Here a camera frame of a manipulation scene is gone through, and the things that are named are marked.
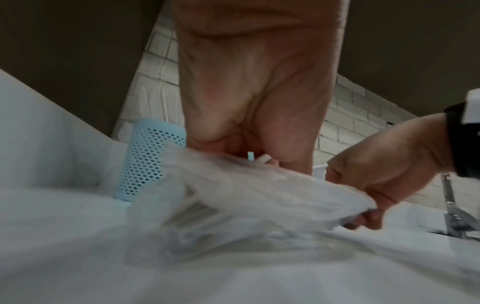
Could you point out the black right wrist band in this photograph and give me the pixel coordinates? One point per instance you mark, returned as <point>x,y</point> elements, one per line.
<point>463,142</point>

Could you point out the person's right hand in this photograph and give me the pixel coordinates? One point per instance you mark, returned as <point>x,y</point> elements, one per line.
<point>393,160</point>

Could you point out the person's left hand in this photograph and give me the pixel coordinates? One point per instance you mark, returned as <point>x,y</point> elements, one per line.
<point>255,74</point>

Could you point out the metal sink faucet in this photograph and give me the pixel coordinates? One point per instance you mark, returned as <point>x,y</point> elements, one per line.
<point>455,216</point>

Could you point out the clear plastic bag of cutlery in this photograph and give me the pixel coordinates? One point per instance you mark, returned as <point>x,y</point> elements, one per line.
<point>243,202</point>

